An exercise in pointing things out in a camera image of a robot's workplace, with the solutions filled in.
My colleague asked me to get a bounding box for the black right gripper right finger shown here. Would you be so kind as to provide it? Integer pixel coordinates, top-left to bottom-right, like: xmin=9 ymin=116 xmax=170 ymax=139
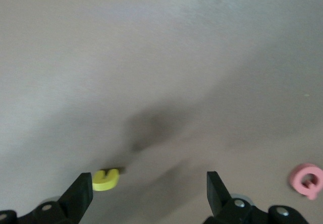
xmin=203 ymin=171 xmax=309 ymax=224

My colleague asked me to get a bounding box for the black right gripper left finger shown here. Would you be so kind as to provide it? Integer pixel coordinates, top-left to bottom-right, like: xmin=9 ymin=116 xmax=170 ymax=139
xmin=0 ymin=172 xmax=94 ymax=224

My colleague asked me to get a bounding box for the red foam letter Q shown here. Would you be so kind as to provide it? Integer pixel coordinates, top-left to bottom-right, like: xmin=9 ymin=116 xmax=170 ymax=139
xmin=289 ymin=162 xmax=323 ymax=200

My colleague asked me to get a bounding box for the small yellow foam letter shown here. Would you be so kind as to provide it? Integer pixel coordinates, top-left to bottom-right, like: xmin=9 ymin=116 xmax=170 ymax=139
xmin=92 ymin=168 xmax=120 ymax=192

